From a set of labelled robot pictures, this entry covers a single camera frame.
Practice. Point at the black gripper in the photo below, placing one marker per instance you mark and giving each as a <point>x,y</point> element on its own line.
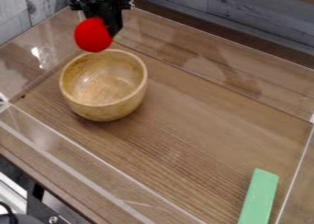
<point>111,14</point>

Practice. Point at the red ball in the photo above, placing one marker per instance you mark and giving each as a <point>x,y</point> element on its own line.
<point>91,35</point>

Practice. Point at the wooden bowl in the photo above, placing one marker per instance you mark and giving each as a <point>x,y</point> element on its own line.
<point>103,84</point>

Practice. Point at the clear acrylic tray walls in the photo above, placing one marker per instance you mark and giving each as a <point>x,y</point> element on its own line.
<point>229,110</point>

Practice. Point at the green tape strip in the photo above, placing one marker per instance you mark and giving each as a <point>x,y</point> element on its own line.
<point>260,198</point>

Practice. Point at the black metal bracket with screw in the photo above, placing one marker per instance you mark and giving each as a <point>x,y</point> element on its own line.
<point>38,209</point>

